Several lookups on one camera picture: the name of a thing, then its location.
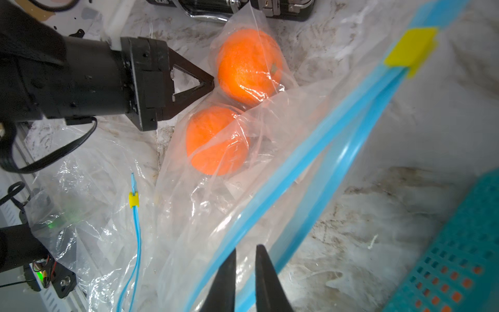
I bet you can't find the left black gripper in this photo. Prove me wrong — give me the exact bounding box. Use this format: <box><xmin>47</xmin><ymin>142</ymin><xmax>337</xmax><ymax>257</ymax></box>
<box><xmin>121</xmin><ymin>37</ymin><xmax>214</xmax><ymax>131</ymax></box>

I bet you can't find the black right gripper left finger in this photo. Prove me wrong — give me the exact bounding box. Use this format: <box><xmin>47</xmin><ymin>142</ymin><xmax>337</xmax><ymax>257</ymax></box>
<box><xmin>200</xmin><ymin>249</ymin><xmax>237</xmax><ymax>312</ymax></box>

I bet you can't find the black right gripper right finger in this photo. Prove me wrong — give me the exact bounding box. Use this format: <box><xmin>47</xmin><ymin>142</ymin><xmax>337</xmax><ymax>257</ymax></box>
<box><xmin>255</xmin><ymin>244</ymin><xmax>294</xmax><ymax>312</ymax></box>

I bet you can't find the clear zip-top plastic bag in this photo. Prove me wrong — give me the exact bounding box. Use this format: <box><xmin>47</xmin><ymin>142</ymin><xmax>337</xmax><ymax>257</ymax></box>
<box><xmin>27</xmin><ymin>116</ymin><xmax>159</xmax><ymax>311</ymax></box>

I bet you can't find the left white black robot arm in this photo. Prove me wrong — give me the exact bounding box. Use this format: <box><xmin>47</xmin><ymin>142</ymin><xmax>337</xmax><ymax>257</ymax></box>
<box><xmin>1</xmin><ymin>1</ymin><xmax>214</xmax><ymax>131</ymax></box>

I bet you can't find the yellow bag zip slider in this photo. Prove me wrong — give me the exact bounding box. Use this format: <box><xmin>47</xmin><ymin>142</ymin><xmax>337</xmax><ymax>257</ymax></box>
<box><xmin>129</xmin><ymin>192</ymin><xmax>140</xmax><ymax>209</ymax></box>

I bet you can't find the orange fruit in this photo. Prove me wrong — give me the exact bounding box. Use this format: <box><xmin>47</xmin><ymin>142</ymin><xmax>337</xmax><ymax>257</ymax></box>
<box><xmin>216</xmin><ymin>29</ymin><xmax>285</xmax><ymax>107</ymax></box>
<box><xmin>185</xmin><ymin>106</ymin><xmax>250</xmax><ymax>176</ymax></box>

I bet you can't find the black ribbed metal briefcase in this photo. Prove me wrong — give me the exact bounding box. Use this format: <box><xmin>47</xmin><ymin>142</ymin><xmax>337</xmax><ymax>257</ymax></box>
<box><xmin>148</xmin><ymin>0</ymin><xmax>316</xmax><ymax>23</ymax></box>

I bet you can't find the teal plastic mesh basket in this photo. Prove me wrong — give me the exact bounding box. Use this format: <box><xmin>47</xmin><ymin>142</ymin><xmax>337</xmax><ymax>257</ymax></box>
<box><xmin>384</xmin><ymin>170</ymin><xmax>498</xmax><ymax>311</ymax></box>

